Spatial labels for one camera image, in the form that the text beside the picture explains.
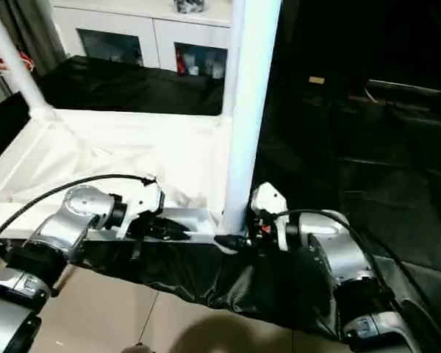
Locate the white plastic table top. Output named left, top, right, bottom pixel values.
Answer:
left=0, top=106, right=251, bottom=254

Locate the white plastic table leg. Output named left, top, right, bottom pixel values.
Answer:
left=222, top=0, right=284, bottom=236
left=222, top=0, right=243, bottom=117
left=0, top=0, right=56, bottom=118

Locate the black plastic mat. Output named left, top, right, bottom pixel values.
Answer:
left=0, top=54, right=441, bottom=353

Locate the white cabinet with glass doors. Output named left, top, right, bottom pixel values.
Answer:
left=51, top=0, right=240, bottom=78

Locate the large black box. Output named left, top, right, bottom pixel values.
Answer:
left=279, top=0, right=370, bottom=96

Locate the grey curtain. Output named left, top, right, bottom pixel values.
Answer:
left=7, top=0, right=69, bottom=74

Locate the black tangled bundle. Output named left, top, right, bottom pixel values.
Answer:
left=173, top=0, right=206, bottom=15

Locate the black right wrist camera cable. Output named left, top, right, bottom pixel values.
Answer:
left=275, top=209, right=441, bottom=332

